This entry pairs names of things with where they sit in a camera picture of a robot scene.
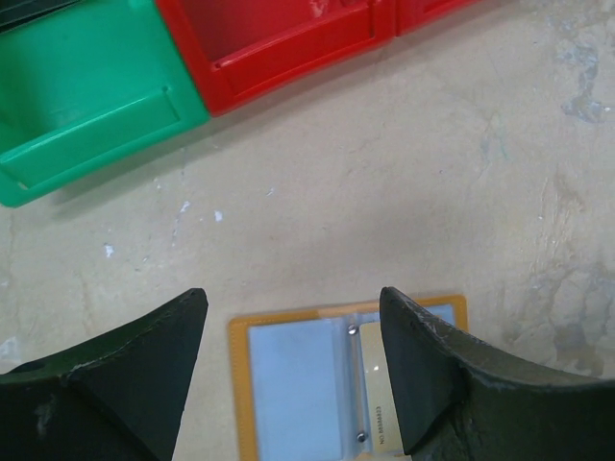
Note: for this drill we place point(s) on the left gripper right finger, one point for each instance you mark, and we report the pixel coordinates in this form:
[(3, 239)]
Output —
[(459, 398)]

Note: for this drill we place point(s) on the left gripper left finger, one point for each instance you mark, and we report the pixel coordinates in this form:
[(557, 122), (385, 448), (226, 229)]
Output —
[(118, 396)]

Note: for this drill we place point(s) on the gold card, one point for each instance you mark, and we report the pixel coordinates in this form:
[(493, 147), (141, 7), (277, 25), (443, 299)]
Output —
[(385, 432)]

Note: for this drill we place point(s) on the green plastic bin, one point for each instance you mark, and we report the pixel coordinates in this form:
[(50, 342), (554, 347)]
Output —
[(85, 86)]

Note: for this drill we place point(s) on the red bin with silver card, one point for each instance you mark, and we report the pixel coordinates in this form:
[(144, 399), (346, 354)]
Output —
[(235, 51)]

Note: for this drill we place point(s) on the red bin with gold card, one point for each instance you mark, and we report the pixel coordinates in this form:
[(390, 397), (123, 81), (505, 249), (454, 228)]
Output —
[(406, 17)]

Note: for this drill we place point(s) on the black card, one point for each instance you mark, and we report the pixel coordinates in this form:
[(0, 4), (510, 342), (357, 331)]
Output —
[(19, 12)]

